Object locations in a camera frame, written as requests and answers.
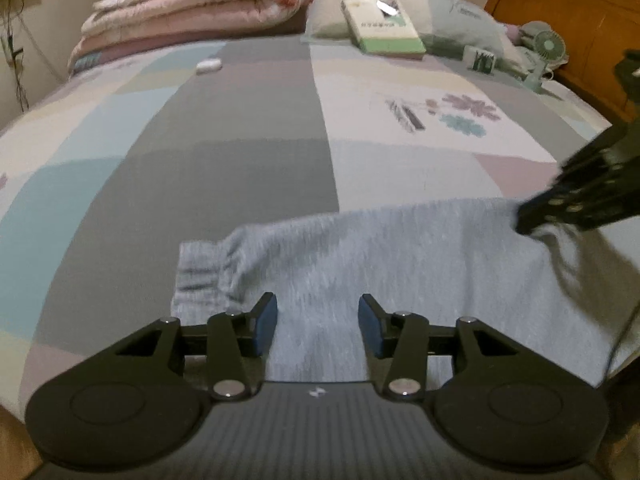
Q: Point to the bed with patchwork sheet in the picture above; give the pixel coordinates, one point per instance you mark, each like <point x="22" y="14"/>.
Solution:
<point x="225" y="135"/>

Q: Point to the small green and white box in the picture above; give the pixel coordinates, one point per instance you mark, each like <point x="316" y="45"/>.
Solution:
<point x="479" y="59"/>

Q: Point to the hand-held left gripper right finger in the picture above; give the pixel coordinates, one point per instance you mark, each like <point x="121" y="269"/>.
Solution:
<point x="370" y="327"/>

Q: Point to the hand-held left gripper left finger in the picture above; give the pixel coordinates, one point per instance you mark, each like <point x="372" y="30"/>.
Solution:
<point x="265" y="325"/>

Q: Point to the large patchwork pillow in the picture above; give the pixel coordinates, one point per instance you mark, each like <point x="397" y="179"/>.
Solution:
<point x="445" y="10"/>

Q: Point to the folded pink floral quilt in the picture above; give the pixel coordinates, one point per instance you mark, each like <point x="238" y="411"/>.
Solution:
<point x="190" y="5"/>

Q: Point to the green handheld fan on stand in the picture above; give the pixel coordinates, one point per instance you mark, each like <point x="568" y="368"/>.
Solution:
<point x="550" y="47"/>

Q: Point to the green and white book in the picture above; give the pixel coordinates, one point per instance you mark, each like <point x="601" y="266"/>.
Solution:
<point x="385" y="25"/>

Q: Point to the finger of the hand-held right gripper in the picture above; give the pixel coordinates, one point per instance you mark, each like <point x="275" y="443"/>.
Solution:
<point x="605" y="157"/>
<point x="575" y="207"/>

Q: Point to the wooden bed headboard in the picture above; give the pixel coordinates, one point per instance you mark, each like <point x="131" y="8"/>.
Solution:
<point x="575" y="5"/>

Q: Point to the small white case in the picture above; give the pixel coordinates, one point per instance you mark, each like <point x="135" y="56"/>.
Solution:
<point x="208" y="66"/>

